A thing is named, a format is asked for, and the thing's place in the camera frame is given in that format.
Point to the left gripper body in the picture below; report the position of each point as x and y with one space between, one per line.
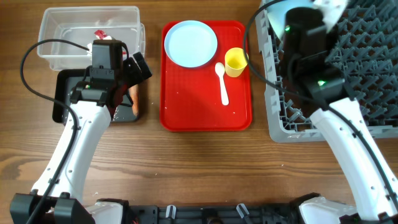
131 74

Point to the orange carrot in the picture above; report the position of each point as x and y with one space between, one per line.
134 94

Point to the red snack wrapper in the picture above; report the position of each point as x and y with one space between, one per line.
100 34

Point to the white rice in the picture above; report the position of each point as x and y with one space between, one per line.
118 115

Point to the light blue plate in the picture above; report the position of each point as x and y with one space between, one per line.
190 44

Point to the white plastic spoon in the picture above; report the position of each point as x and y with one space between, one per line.
220 71

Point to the yellow plastic cup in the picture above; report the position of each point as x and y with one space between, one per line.
235 62

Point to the white tissue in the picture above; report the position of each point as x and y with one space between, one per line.
90 46

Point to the light blue bowl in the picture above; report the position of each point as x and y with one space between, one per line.
277 12

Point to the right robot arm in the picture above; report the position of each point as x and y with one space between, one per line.
333 109

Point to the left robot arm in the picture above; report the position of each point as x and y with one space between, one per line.
56 196

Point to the grey dishwasher rack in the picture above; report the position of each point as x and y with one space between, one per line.
366 52

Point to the red serving tray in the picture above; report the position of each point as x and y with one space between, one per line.
190 98

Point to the black plastic bin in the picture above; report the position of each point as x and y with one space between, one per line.
66 80

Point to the clear plastic bin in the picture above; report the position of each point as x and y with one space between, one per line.
79 24

